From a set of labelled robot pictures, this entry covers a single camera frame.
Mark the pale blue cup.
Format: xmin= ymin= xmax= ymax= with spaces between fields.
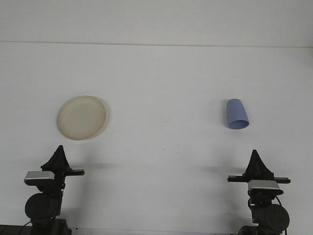
xmin=225 ymin=98 xmax=250 ymax=130

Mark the pale round plate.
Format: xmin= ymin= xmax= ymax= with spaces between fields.
xmin=56 ymin=95 xmax=110 ymax=141

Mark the dark robot platform edge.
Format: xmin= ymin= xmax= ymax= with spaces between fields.
xmin=0 ymin=224 xmax=32 ymax=235

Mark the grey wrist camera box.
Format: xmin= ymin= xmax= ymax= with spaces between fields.
xmin=23 ymin=171 xmax=55 ymax=186
xmin=247 ymin=180 xmax=281 ymax=191

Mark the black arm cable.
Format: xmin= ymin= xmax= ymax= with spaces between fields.
xmin=20 ymin=221 xmax=33 ymax=235

